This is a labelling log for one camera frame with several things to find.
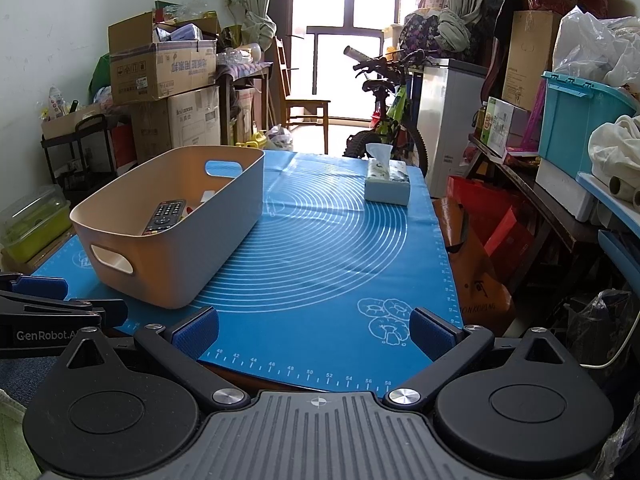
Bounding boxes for light blue shelf board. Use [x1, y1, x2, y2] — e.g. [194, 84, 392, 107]
[576, 172, 640, 226]

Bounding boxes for dark wooden shelf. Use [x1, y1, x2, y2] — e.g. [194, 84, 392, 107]
[467, 132, 606, 281]

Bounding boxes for green black bicycle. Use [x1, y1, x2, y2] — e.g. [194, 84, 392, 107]
[342, 45, 430, 177]

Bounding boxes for beige plastic basket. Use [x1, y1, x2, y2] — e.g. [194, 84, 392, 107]
[69, 146, 266, 310]

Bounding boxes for light green cloth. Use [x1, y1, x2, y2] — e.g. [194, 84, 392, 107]
[0, 387, 41, 480]

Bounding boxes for tall brown cardboard box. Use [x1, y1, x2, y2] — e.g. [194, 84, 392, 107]
[501, 10, 563, 113]

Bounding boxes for white plastic bag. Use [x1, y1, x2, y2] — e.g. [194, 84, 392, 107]
[265, 125, 295, 152]

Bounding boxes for white cable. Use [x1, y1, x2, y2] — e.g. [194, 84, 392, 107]
[575, 305, 640, 370]

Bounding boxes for teal plastic storage bin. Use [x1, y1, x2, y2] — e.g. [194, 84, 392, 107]
[539, 71, 640, 181]

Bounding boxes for green knotted curtain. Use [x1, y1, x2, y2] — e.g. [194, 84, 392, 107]
[217, 0, 278, 53]
[437, 0, 496, 53]

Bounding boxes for red paper gift bags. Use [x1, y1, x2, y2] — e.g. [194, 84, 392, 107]
[446, 175, 533, 273]

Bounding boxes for clear plastic bag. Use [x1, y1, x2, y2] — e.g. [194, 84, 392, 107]
[552, 5, 640, 91]

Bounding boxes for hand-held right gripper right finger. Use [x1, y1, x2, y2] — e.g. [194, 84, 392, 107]
[382, 306, 571, 411]

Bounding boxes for black utility cart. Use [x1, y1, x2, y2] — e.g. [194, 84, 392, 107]
[40, 112, 136, 186]

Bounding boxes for white printed cardboard box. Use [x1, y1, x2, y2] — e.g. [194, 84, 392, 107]
[167, 85, 222, 150]

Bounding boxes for blue silicone baking mat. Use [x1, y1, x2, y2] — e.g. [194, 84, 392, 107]
[31, 149, 463, 393]

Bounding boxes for yellow plastic toy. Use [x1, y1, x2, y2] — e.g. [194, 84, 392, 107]
[237, 130, 268, 150]

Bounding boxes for open brown cardboard box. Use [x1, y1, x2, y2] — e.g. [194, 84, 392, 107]
[107, 10, 221, 106]

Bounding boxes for green white product box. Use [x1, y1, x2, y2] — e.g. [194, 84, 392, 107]
[480, 96, 531, 158]

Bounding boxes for floral cloth bundle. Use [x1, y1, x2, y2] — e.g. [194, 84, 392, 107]
[402, 7, 451, 58]

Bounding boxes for wooden chair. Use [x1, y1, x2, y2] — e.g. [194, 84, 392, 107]
[274, 35, 332, 155]

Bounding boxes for black plastic bag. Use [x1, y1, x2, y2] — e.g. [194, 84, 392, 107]
[565, 287, 638, 366]

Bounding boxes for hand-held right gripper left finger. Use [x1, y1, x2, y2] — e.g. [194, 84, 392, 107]
[60, 306, 251, 411]

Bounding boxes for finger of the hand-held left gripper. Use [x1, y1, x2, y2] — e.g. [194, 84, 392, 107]
[0, 272, 69, 301]
[0, 290, 129, 331]

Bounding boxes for white foam box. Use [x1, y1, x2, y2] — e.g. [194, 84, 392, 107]
[535, 157, 598, 223]

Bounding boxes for black remote control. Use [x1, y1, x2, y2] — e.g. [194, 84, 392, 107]
[141, 199, 187, 237]

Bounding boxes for white paper rolls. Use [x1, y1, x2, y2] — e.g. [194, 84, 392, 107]
[607, 175, 640, 211]

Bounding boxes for white floral tissue box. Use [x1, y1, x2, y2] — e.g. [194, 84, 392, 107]
[363, 143, 412, 207]

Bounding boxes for person's denim-clad leg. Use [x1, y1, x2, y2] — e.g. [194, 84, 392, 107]
[0, 357, 66, 406]

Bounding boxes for cluttered wooden side table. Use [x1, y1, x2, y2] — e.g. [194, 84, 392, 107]
[215, 60, 273, 146]

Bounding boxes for green container with clear lid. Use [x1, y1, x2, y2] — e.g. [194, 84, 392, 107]
[0, 185, 73, 261]

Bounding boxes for orange brown paper bag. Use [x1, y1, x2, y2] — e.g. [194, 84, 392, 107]
[432, 196, 516, 333]

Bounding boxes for white chest freezer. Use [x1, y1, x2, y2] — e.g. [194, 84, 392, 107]
[415, 57, 488, 198]

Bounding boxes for white cloth bag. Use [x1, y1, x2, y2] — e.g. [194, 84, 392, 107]
[587, 115, 640, 196]

